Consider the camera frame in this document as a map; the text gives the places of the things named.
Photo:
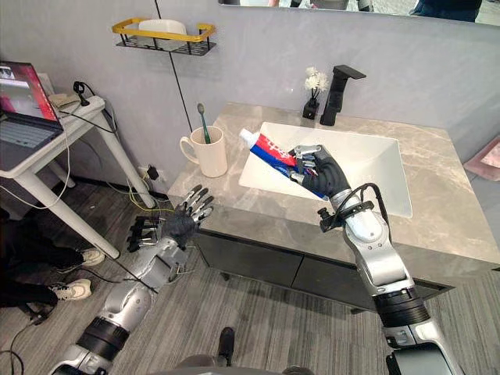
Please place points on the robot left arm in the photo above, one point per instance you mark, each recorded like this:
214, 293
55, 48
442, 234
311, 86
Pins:
129, 289

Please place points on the yellow black wall shelf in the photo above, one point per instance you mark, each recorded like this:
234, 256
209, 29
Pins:
166, 39

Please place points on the open laptop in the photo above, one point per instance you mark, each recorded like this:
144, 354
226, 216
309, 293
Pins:
23, 109

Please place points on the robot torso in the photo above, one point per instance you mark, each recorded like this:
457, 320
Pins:
242, 367

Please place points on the white soap dish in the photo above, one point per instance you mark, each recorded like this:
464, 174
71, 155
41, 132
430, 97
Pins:
163, 26

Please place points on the robot dark foot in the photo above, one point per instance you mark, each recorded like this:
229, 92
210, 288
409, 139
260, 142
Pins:
226, 343

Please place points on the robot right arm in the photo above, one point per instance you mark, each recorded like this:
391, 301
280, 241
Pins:
386, 281

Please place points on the green toothbrush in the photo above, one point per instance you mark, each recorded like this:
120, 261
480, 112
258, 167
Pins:
203, 123

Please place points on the red white blue toothpaste tube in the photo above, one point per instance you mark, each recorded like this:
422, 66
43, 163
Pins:
269, 150

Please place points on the white side table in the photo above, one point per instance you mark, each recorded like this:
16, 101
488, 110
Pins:
62, 156

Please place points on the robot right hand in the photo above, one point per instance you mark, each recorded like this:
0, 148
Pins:
327, 173

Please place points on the cream ceramic mug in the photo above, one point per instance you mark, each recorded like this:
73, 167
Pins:
206, 151

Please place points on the white rectangular sink basin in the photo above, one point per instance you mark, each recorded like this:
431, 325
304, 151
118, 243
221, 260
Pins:
332, 164

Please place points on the black faucet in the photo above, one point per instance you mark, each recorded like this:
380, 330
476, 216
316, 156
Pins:
338, 93

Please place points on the wall mirror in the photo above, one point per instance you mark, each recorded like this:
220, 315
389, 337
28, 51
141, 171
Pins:
363, 8

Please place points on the pink bath mat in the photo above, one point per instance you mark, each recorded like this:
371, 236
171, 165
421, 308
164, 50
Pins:
485, 160

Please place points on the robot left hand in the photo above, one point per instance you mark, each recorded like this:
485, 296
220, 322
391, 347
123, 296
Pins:
183, 224

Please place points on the grey marble vanity cabinet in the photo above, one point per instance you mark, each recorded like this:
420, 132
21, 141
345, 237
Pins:
312, 234

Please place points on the black power adapter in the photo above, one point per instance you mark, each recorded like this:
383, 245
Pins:
152, 172

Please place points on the white flowers in black vase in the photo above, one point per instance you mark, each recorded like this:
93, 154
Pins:
313, 91

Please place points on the person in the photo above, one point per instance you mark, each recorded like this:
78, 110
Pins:
39, 265

